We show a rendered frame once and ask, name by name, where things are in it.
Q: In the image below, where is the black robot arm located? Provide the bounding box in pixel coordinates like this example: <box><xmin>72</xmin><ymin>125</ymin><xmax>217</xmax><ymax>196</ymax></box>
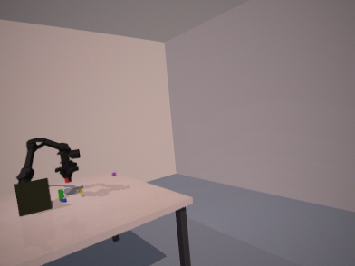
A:
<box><xmin>17</xmin><ymin>138</ymin><xmax>81</xmax><ymax>184</ymax></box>

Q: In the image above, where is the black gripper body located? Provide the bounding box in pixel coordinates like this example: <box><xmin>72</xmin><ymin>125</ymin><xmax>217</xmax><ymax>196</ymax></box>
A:
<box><xmin>55</xmin><ymin>160</ymin><xmax>79</xmax><ymax>172</ymax></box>

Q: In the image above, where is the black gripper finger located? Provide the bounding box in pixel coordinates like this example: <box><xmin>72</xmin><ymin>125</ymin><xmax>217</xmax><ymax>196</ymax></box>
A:
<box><xmin>66</xmin><ymin>172</ymin><xmax>72</xmax><ymax>181</ymax></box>
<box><xmin>60</xmin><ymin>170</ymin><xmax>68</xmax><ymax>179</ymax></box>

